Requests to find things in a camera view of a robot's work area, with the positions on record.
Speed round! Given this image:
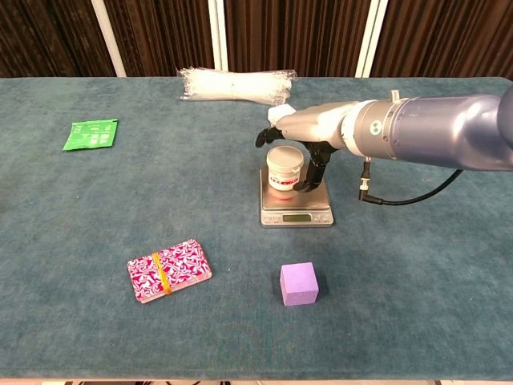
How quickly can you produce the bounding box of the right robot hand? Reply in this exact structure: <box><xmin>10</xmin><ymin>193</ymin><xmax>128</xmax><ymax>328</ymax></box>
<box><xmin>255</xmin><ymin>101</ymin><xmax>360</xmax><ymax>194</ymax></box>

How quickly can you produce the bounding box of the white round container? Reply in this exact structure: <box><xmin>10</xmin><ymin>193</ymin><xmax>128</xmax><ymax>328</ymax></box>
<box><xmin>265</xmin><ymin>146</ymin><xmax>304</xmax><ymax>192</ymax></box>

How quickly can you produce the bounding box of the small digital kitchen scale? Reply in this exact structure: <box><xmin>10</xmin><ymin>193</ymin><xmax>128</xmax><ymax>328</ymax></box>
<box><xmin>259</xmin><ymin>165</ymin><xmax>335</xmax><ymax>229</ymax></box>

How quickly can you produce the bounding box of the clear plastic straw bundle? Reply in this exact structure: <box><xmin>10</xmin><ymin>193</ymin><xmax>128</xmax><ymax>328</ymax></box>
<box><xmin>177</xmin><ymin>67</ymin><xmax>298</xmax><ymax>107</ymax></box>

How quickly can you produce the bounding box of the teal table cloth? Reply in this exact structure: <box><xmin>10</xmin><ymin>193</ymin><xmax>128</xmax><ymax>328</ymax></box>
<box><xmin>0</xmin><ymin>75</ymin><xmax>513</xmax><ymax>381</ymax></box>

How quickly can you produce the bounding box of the purple foam cube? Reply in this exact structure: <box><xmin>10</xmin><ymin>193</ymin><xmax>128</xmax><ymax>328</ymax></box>
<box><xmin>278</xmin><ymin>261</ymin><xmax>321</xmax><ymax>308</ymax></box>

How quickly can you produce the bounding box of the pink patterned card deck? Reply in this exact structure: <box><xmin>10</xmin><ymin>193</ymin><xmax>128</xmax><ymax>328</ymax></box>
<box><xmin>127</xmin><ymin>238</ymin><xmax>213</xmax><ymax>305</ymax></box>

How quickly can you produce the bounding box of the green foil sachet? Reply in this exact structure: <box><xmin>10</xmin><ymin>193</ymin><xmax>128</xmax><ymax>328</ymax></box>
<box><xmin>62</xmin><ymin>118</ymin><xmax>120</xmax><ymax>152</ymax></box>

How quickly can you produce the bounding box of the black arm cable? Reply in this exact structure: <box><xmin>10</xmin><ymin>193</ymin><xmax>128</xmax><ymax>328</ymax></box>
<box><xmin>357</xmin><ymin>156</ymin><xmax>465</xmax><ymax>207</ymax></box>

